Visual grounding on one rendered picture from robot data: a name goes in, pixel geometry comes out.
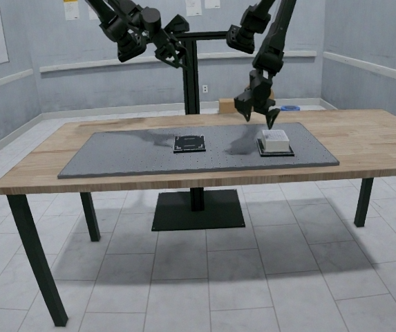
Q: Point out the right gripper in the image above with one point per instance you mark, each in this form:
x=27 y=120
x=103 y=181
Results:
x=168 y=49

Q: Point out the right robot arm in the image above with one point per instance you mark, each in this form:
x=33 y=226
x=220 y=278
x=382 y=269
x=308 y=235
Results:
x=125 y=16

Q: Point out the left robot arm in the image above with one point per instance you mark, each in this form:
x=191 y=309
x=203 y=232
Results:
x=268 y=61

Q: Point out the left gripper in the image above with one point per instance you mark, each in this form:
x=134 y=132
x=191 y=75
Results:
x=269 y=115

